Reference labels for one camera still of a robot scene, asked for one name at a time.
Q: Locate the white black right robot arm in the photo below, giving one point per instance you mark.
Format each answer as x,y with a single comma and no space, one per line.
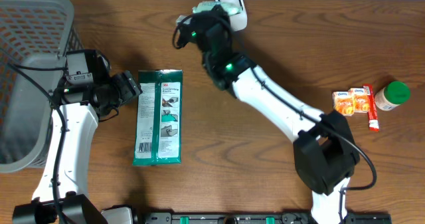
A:
325,152

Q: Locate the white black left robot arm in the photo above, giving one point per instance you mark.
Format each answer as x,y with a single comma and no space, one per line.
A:
84,96

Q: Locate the grey plastic shopping basket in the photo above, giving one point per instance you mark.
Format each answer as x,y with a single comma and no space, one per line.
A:
35,35

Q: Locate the green lid Knorr jar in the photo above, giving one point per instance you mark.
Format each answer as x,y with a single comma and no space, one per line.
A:
392,95

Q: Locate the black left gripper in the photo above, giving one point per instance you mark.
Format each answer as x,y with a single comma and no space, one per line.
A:
127,88

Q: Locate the narrow orange tissue box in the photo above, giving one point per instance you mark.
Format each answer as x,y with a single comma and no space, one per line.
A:
360,100

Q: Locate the white barcode scanner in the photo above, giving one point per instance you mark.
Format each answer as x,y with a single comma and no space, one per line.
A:
238,20

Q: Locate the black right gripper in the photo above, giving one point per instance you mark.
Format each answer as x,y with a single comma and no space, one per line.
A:
224,19

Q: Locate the orange Kleenex tissue box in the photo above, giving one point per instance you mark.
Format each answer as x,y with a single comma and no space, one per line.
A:
343,103

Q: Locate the red sachet stick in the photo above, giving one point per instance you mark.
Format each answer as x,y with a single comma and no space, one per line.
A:
372,113

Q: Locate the green 3M gloves pack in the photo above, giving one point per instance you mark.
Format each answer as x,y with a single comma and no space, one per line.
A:
159,116

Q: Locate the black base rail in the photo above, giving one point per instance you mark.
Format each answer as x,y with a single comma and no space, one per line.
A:
269,218

